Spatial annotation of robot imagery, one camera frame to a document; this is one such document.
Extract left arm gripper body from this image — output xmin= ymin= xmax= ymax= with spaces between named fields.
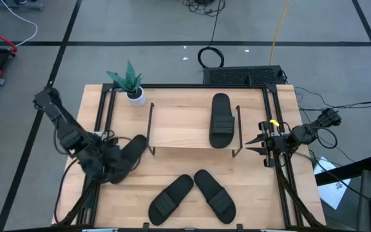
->
xmin=79 ymin=138 xmax=125 ymax=184

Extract tangled black cables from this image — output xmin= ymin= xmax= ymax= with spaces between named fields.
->
xmin=182 ymin=0 xmax=227 ymax=17

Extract coiled black cable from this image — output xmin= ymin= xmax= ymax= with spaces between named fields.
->
xmin=197 ymin=0 xmax=225 ymax=69

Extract black floor beam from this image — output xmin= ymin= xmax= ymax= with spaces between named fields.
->
xmin=314 ymin=154 xmax=371 ymax=187

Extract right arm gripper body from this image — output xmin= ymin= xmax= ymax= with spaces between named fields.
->
xmin=258 ymin=121 xmax=290 ymax=168

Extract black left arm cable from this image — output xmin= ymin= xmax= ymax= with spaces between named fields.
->
xmin=53 ymin=154 xmax=81 ymax=225

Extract wooden shelf with black legs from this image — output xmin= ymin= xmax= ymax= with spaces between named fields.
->
xmin=146 ymin=102 xmax=244 ymax=159

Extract yellow cable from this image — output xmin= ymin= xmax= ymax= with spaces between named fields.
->
xmin=268 ymin=0 xmax=291 ymax=66

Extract white paper sheet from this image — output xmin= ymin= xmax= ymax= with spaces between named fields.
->
xmin=316 ymin=156 xmax=353 ymax=211

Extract black rubber slide sandal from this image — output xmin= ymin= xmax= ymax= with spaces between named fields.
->
xmin=193 ymin=169 xmax=237 ymax=225
xmin=147 ymin=173 xmax=195 ymax=226
xmin=209 ymin=92 xmax=236 ymax=150
xmin=109 ymin=134 xmax=148 ymax=185

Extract white cable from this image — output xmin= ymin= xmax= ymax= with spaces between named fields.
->
xmin=0 ymin=0 xmax=39 ymax=48

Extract grey stand base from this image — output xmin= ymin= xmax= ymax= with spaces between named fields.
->
xmin=0 ymin=0 xmax=44 ymax=11

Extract green plant in white pot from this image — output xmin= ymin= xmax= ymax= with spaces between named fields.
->
xmin=106 ymin=59 xmax=147 ymax=108

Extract black aluminium rig frame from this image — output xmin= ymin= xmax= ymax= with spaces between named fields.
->
xmin=52 ymin=82 xmax=327 ymax=230

